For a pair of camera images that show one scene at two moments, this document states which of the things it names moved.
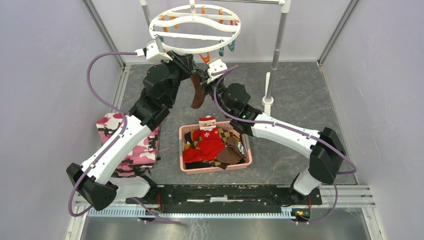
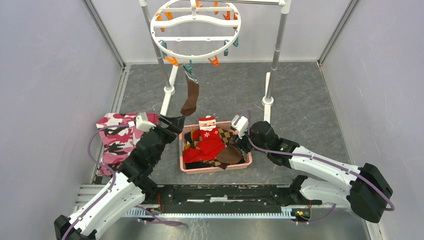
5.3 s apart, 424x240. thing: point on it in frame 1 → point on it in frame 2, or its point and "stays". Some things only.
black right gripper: x=205 y=85 → x=240 y=142
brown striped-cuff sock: x=199 y=96 → x=190 y=106
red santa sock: x=210 y=142 stays
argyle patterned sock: x=225 y=135 stays
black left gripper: x=184 y=63 → x=175 y=124
